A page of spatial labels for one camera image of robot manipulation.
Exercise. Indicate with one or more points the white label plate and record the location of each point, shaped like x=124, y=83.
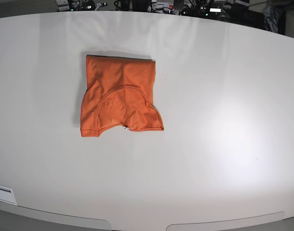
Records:
x=7, y=195

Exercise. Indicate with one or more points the black equipment box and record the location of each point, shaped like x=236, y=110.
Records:
x=272, y=19

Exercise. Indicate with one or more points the white power strip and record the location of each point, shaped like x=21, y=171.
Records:
x=167, y=7

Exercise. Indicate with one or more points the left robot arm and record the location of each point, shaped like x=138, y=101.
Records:
x=205, y=8

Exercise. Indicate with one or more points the orange T-shirt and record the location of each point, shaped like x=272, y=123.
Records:
x=119, y=93

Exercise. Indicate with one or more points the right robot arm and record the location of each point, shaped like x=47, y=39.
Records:
x=79, y=5

